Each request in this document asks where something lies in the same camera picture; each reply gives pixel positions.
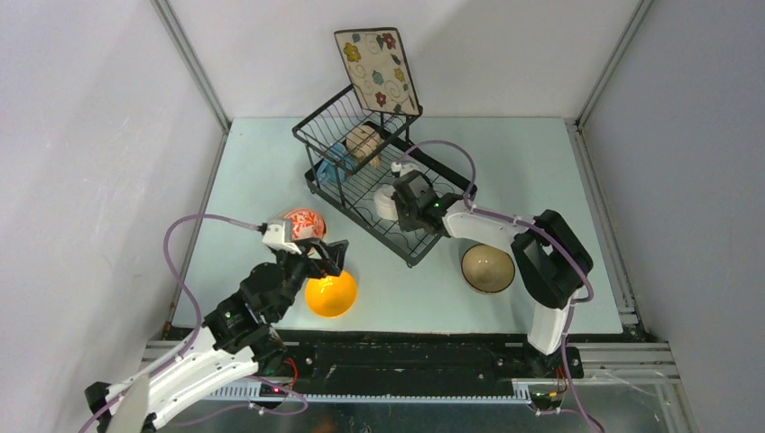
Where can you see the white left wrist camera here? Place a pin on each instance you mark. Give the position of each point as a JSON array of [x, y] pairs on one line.
[[278, 236]]

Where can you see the left electronics board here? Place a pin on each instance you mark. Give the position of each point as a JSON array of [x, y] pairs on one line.
[[273, 391]]

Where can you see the orange patterned white bowl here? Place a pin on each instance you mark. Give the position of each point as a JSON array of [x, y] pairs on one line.
[[306, 223]]

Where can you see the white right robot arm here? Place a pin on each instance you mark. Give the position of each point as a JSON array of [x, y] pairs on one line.
[[551, 260]]

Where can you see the white two-handled soup bowl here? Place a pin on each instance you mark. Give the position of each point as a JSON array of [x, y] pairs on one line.
[[384, 204]]

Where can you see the blue floral mug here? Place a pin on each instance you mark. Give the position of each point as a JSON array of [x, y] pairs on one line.
[[337, 167]]

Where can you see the electronics board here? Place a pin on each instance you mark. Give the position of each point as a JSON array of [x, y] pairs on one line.
[[273, 391], [546, 402]]

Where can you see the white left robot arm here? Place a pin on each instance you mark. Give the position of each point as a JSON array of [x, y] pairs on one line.
[[234, 340]]

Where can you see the black wire dish rack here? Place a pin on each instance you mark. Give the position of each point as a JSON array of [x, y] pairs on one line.
[[330, 124]]

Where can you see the yellow orange bowl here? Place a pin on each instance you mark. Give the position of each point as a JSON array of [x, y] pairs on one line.
[[331, 296]]

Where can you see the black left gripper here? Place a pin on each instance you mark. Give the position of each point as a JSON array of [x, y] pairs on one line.
[[330, 262]]

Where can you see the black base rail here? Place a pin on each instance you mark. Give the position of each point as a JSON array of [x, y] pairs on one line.
[[357, 364]]

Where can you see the square floral ceramic plate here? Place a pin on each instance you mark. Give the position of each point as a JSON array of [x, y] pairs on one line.
[[378, 70]]

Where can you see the right electronics board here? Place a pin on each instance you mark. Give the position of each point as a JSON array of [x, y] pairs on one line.
[[546, 402]]

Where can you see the beige ceramic mug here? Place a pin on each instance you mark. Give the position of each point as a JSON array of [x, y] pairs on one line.
[[362, 142]]

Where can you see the tan bowl with dark rim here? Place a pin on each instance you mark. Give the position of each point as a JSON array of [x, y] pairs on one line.
[[487, 269]]

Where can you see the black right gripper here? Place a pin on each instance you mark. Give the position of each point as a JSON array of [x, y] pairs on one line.
[[404, 224]]

